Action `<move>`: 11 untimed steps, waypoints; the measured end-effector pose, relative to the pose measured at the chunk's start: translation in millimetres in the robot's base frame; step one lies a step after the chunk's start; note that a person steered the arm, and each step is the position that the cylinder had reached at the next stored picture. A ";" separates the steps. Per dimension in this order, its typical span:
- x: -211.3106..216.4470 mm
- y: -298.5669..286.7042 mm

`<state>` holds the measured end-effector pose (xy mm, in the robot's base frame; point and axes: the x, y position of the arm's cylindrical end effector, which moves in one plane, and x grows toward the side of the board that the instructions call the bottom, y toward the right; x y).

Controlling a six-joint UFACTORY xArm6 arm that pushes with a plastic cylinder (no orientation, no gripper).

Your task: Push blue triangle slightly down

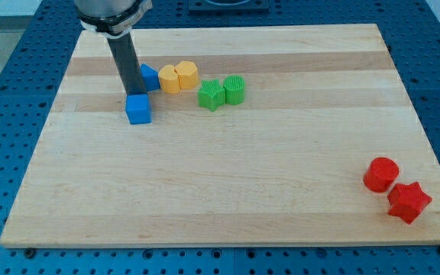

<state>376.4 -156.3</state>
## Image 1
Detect yellow heart block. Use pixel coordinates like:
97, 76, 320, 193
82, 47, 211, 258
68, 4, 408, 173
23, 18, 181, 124
158, 64, 181, 94

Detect green cylinder block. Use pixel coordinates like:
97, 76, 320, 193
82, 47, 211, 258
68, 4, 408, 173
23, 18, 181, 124
223, 75, 245, 105

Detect yellow hexagon block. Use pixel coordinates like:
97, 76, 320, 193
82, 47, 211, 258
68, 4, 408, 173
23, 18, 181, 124
175, 61, 199, 89

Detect green star block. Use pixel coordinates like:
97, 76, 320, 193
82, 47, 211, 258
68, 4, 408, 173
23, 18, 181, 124
197, 79, 226, 112

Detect red cylinder block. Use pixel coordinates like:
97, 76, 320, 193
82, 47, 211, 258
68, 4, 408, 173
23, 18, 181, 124
363, 157, 400, 193

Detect blue cube block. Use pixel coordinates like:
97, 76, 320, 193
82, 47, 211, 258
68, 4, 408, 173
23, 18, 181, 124
125, 94, 152, 125

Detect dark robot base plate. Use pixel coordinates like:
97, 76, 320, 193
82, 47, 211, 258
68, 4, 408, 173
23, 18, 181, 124
187, 0, 270, 12

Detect red star block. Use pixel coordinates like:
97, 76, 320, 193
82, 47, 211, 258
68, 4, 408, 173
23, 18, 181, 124
387, 182, 432, 225

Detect wooden board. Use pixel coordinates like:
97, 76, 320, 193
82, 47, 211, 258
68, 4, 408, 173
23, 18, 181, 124
0, 24, 440, 248

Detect blue triangle block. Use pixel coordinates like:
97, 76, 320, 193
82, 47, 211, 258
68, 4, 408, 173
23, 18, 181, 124
141, 63, 160, 92

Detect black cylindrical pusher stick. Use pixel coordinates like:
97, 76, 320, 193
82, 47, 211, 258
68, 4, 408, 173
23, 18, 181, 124
107, 34, 147, 95

